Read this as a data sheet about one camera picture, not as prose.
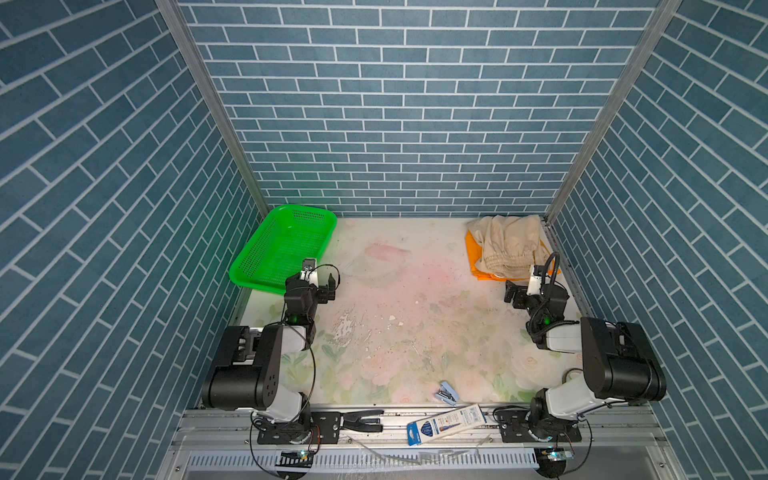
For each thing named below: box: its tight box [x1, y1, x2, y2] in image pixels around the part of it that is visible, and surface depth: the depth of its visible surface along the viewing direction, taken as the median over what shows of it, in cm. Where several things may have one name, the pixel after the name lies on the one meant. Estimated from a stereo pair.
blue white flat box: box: [406, 404, 488, 446], surface depth 75 cm
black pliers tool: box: [339, 410, 385, 433], surface depth 75 cm
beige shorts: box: [464, 215, 551, 278], surface depth 104 cm
